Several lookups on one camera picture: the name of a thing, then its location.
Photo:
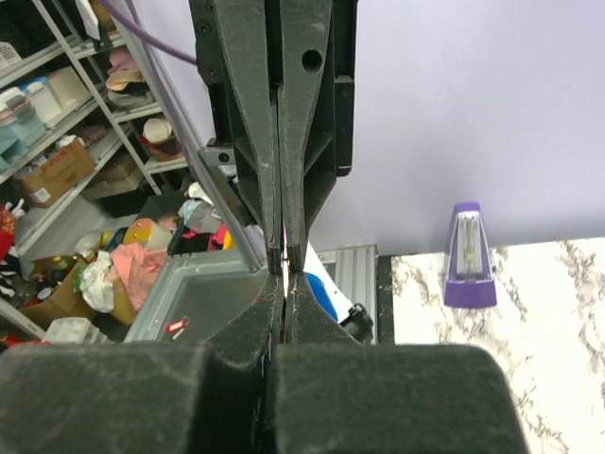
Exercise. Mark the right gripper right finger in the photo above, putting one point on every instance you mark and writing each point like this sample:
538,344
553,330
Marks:
344,397

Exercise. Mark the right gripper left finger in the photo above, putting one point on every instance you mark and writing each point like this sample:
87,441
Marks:
143,396

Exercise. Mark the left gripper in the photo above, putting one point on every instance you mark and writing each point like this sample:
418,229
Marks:
295,59

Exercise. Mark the blue key tag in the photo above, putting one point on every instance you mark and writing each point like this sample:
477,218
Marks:
321,295

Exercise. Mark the red key tag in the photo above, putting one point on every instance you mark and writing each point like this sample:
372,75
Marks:
176,328

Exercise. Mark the purple box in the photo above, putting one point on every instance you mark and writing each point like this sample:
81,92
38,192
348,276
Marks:
467,275

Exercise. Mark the storage shelf with bins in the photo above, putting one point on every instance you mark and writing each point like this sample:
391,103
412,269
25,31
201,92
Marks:
71,153

